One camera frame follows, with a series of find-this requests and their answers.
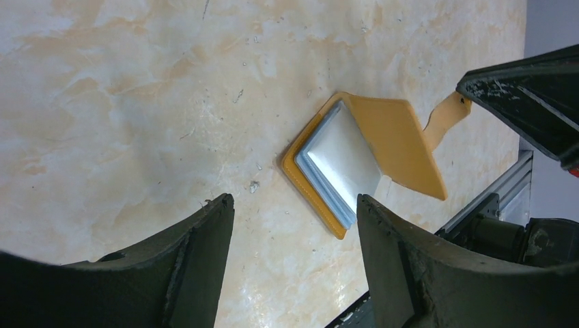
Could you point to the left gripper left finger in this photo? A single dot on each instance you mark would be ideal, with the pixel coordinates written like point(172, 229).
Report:
point(171, 279)

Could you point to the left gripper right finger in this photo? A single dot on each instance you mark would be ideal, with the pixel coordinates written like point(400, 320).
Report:
point(417, 279)

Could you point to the orange leather card holder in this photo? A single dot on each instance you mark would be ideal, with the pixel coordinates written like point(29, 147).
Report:
point(353, 141)

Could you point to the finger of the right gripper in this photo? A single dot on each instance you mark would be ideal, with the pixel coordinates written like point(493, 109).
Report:
point(537, 97)

